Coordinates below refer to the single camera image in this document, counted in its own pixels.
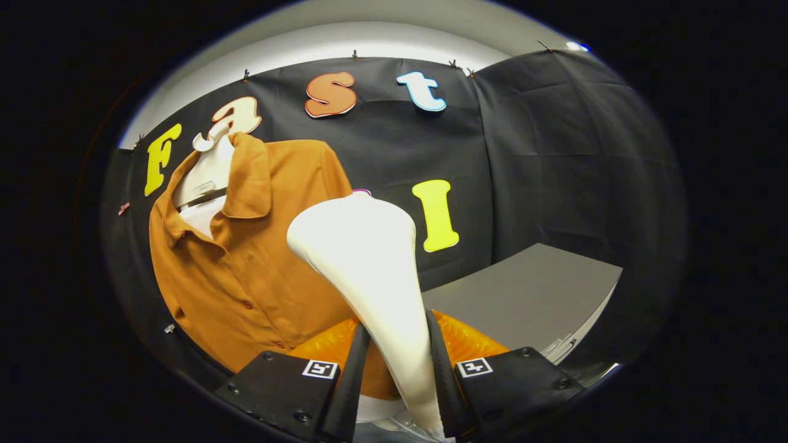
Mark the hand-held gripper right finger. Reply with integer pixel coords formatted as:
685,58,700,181
425,309,587,440

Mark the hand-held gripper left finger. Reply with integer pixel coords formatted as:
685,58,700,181
214,317,372,443

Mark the white garment steamer head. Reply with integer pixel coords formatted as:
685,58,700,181
286,193,448,441

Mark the orange button shirt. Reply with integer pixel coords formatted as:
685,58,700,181
149,132,402,402

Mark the white garment board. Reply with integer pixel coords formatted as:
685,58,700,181
177,196,408,426

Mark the white clothes hanger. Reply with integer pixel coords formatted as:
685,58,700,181
171,120,237,210

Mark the row of black cloth clips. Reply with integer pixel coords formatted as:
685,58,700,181
132,40,555,151

